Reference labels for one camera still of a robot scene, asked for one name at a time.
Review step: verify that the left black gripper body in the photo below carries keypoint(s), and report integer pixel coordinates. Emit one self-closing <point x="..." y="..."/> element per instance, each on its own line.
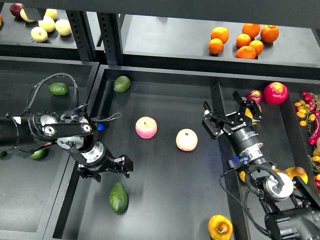
<point x="99" y="161"/>

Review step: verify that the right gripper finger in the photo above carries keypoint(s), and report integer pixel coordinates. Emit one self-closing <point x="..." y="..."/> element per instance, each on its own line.
<point x="242" y="102"/>
<point x="213" y="116"/>

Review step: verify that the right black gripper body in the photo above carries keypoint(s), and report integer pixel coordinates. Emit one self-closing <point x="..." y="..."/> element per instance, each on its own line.
<point x="242" y="136"/>

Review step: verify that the dark green avocado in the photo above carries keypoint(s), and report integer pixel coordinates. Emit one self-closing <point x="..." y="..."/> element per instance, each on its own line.
<point x="118" y="198"/>

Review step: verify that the yellow pear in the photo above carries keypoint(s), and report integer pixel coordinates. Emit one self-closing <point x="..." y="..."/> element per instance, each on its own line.
<point x="297" y="172"/>
<point x="280" y="171"/>
<point x="242" y="176"/>
<point x="220" y="228"/>
<point x="249" y="114"/>

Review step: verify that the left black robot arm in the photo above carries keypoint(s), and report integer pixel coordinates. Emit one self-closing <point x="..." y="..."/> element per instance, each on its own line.
<point x="73" y="131"/>

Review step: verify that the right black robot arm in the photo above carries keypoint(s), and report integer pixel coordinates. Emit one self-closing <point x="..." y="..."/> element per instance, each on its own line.
<point x="292" y="210"/>

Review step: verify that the green avocado tray corner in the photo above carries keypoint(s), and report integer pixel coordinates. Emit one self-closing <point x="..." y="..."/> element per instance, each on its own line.
<point x="121" y="84"/>

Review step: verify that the green avocado lower left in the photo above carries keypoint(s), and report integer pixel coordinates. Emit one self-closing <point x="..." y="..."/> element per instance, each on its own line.
<point x="38" y="154"/>

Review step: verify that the green avocado far left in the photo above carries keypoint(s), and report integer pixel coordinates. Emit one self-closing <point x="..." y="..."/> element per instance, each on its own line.
<point x="58" y="88"/>

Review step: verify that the dark avocado left edge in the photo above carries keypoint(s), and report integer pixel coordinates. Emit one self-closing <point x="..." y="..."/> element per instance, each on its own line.
<point x="3" y="153"/>

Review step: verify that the dark red apple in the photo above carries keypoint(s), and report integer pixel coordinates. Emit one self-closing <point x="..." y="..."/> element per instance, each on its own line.
<point x="255" y="95"/>

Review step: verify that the bright red apple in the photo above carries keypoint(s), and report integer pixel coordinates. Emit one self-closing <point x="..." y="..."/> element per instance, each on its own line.
<point x="275" y="93"/>

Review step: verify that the pale yellow pink apple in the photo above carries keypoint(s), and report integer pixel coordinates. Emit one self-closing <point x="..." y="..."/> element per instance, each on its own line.
<point x="186" y="140"/>

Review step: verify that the pink red apple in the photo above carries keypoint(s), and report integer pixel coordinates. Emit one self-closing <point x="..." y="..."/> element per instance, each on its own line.
<point x="146" y="127"/>

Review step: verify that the orange front bottom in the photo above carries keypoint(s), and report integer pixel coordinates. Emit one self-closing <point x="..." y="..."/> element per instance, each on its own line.
<point x="246" y="52"/>

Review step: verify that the orange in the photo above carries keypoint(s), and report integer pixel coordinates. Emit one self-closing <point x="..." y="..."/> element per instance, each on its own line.
<point x="269" y="33"/>
<point x="246" y="52"/>
<point x="251" y="29"/>
<point x="215" y="46"/>
<point x="221" y="33"/>

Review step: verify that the black centre tray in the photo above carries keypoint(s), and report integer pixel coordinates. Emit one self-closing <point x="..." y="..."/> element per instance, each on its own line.
<point x="172" y="194"/>

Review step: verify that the black tray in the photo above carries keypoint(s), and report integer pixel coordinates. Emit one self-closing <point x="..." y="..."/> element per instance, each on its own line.
<point x="172" y="194"/>
<point x="30" y="188"/>

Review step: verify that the cherry tomato vine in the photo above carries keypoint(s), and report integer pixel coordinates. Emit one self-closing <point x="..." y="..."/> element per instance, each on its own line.
<point x="308" y="110"/>

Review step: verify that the orange right small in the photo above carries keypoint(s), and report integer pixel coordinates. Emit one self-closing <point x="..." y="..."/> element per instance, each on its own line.
<point x="258" y="46"/>

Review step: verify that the orange small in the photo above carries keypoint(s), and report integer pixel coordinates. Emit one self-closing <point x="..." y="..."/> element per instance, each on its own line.
<point x="243" y="40"/>
<point x="258" y="46"/>

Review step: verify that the orange lower left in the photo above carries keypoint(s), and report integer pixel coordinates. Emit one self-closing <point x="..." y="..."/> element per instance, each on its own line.
<point x="215" y="46"/>

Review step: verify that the orange centre small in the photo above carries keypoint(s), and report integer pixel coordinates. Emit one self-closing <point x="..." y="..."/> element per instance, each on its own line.
<point x="243" y="40"/>

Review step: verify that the red chili pepper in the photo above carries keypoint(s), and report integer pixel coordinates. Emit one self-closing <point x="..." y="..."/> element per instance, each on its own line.
<point x="312" y="140"/>

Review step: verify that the orange top right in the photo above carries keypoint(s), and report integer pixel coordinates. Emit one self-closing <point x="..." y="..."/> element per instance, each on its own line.
<point x="269" y="33"/>

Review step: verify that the orange top centre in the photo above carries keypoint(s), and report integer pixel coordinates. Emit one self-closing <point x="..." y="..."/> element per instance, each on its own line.
<point x="251" y="29"/>

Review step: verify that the orange top left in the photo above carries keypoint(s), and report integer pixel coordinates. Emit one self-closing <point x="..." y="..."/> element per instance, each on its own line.
<point x="221" y="33"/>

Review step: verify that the black left tray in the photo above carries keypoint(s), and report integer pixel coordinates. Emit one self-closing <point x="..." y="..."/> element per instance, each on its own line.
<point x="30" y="188"/>

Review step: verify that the black tray divider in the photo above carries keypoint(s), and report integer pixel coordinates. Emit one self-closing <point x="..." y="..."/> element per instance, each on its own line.
<point x="231" y="180"/>

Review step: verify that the black shelf upright right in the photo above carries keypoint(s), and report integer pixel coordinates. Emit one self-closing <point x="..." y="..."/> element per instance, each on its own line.
<point x="110" y="31"/>

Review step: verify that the black shelf upright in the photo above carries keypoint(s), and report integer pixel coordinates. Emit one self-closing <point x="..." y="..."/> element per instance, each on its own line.
<point x="110" y="31"/>
<point x="81" y="32"/>

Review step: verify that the black shelf upright left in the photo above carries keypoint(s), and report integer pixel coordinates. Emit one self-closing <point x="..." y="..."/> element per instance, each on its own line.
<point x="81" y="32"/>

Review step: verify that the pale yellow apple right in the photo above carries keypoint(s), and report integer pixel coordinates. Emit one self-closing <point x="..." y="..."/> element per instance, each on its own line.
<point x="63" y="27"/>

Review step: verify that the pale yellow apple front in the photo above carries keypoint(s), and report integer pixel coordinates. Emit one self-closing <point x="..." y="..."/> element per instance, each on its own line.
<point x="39" y="35"/>

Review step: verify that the pale yellow apple middle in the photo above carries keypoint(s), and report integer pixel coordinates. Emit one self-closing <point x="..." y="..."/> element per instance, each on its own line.
<point x="47" y="23"/>

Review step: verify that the pale yellow apple back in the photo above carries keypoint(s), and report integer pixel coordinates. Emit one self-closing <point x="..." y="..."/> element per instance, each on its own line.
<point x="52" y="13"/>

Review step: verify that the pale yellow apple hidden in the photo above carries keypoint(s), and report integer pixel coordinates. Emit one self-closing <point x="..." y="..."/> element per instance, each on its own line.
<point x="25" y="17"/>

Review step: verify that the dark red apple shelf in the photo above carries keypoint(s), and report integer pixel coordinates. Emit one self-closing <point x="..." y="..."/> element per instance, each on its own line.
<point x="15" y="9"/>

